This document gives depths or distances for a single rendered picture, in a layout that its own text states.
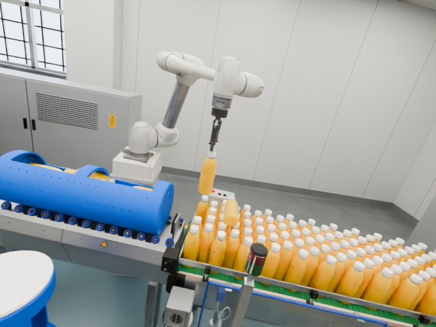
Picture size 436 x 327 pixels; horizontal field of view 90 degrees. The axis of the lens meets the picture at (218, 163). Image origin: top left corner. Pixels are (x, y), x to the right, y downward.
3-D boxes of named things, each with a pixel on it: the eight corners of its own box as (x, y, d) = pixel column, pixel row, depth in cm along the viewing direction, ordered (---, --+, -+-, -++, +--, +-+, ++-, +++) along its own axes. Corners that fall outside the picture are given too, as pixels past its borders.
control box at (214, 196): (204, 199, 153) (206, 186, 149) (231, 205, 152) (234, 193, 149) (201, 206, 143) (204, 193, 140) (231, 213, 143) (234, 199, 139)
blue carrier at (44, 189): (39, 185, 140) (34, 144, 130) (171, 215, 137) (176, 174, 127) (-9, 209, 113) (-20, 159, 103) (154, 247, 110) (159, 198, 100)
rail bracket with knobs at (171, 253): (166, 259, 110) (168, 242, 107) (180, 262, 110) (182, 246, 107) (159, 274, 101) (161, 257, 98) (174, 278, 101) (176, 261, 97)
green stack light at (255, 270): (244, 261, 84) (247, 251, 82) (260, 265, 83) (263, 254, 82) (244, 274, 78) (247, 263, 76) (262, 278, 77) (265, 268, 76)
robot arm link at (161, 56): (166, 48, 119) (187, 54, 128) (152, 45, 131) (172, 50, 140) (163, 74, 125) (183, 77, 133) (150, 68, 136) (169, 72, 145)
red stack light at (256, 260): (247, 250, 82) (250, 242, 81) (264, 254, 82) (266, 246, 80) (248, 263, 76) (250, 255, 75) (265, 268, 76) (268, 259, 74)
